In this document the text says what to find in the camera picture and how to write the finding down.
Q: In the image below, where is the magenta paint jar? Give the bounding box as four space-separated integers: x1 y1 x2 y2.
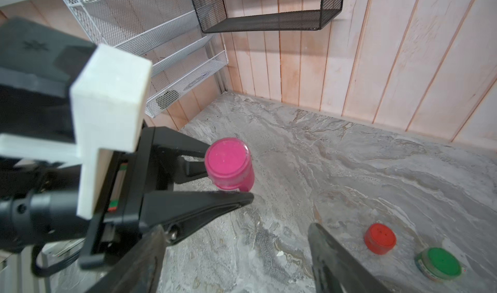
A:
209 168 255 192

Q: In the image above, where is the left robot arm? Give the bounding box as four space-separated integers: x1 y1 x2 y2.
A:
1 127 254 277

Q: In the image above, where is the green paint jar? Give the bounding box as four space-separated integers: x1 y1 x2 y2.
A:
414 248 462 282

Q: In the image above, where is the black mesh wall basket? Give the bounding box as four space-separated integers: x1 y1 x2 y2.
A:
192 0 344 33

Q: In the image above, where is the white wire shelf rack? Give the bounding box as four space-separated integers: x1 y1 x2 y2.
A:
63 0 229 118

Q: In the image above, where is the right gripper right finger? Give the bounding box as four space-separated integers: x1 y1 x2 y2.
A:
308 223 389 292

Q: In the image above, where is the red paint jar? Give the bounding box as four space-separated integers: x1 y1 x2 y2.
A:
364 223 397 255

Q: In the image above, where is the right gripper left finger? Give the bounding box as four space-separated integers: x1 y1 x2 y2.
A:
87 225 166 292

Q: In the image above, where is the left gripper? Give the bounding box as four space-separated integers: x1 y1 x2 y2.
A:
78 127 254 270

